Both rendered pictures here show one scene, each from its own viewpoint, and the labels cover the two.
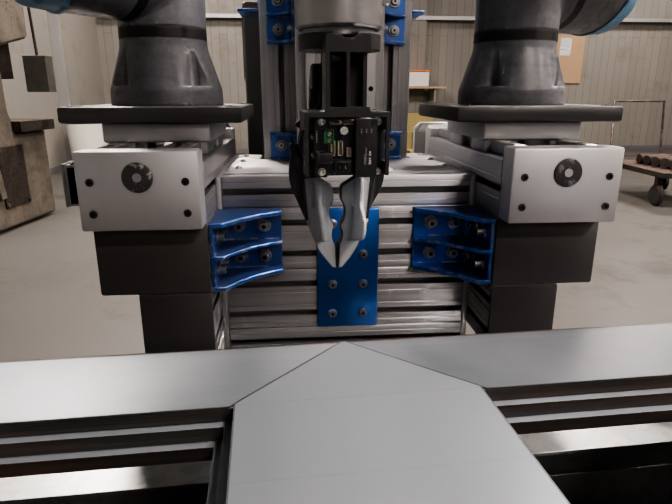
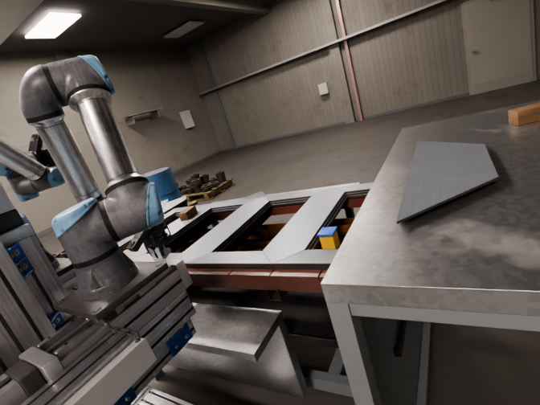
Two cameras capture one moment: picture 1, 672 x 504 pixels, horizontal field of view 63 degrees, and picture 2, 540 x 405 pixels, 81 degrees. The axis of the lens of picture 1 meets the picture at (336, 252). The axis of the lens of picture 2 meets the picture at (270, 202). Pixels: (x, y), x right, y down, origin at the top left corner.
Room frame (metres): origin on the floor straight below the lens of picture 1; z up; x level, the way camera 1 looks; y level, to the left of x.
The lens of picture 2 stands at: (1.10, 1.13, 1.37)
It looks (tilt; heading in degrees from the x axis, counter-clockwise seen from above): 17 degrees down; 221
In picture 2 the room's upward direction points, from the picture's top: 17 degrees counter-clockwise
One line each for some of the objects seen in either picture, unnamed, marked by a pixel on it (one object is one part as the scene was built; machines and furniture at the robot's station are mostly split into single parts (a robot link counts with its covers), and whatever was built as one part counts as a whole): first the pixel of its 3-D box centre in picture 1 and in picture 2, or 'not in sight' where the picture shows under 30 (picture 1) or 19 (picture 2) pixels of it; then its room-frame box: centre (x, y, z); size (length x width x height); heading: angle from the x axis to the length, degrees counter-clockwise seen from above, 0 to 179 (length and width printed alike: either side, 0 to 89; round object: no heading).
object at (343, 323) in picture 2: not in sight; (412, 300); (0.05, 0.78, 0.51); 1.30 x 0.04 x 1.01; 8
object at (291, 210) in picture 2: not in sight; (263, 208); (-0.26, -0.10, 0.79); 1.56 x 0.09 x 0.06; 98
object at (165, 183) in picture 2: not in sight; (161, 202); (-1.42, -3.03, 0.46); 0.61 x 0.61 x 0.92
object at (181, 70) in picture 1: (166, 68); (103, 267); (0.80, 0.24, 1.09); 0.15 x 0.15 x 0.10
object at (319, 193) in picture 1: (323, 225); (165, 253); (0.50, 0.01, 0.94); 0.06 x 0.03 x 0.09; 8
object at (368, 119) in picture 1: (340, 108); (153, 229); (0.49, 0.00, 1.04); 0.09 x 0.08 x 0.12; 8
